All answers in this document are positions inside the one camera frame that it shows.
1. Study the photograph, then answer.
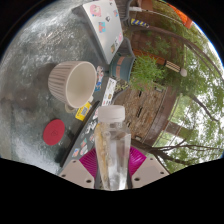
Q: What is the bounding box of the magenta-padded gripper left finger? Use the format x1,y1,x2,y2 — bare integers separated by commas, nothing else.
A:
58,148,101,189

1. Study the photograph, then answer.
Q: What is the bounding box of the beige ribbed mug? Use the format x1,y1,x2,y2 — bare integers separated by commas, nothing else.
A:
47,60,98,114

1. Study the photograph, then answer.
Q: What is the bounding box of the black laptop with stickers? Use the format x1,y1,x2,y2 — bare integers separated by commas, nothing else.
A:
59,75,118,168

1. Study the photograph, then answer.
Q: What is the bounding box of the forked dark-trunk tree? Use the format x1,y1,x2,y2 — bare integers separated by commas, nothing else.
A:
131,93,224,168

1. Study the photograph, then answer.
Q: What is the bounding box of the colourful picture card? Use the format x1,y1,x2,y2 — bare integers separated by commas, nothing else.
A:
94,65,105,93

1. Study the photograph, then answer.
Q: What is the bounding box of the clear plastic bottle white cap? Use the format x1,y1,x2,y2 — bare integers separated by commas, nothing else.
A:
94,104,133,192

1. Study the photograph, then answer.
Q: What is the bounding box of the globe lamp post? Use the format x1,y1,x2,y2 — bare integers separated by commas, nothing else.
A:
133,49,188,78

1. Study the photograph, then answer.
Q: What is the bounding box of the flat round red coaster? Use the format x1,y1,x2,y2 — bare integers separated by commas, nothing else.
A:
42,119,67,147

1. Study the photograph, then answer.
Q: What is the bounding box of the blue yellow striped cone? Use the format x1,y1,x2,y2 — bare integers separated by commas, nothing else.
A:
129,18,150,28

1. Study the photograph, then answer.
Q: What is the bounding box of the white printed sheet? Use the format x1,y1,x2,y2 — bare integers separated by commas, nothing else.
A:
101,77,118,103

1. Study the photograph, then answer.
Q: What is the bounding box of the leaning slender tree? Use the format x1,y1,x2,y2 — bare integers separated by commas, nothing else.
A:
126,13,224,88

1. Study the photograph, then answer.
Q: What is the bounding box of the yellow square card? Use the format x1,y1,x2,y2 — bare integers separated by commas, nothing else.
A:
74,101,93,122

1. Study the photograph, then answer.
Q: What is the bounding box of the green plant in teal pot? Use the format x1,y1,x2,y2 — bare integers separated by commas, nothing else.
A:
109,53,168,92

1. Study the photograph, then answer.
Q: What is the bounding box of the silver laptop with stickers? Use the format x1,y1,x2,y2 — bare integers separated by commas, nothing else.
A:
72,0,124,65

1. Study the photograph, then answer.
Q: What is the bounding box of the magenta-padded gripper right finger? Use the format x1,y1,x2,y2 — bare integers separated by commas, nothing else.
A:
127,146,171,189

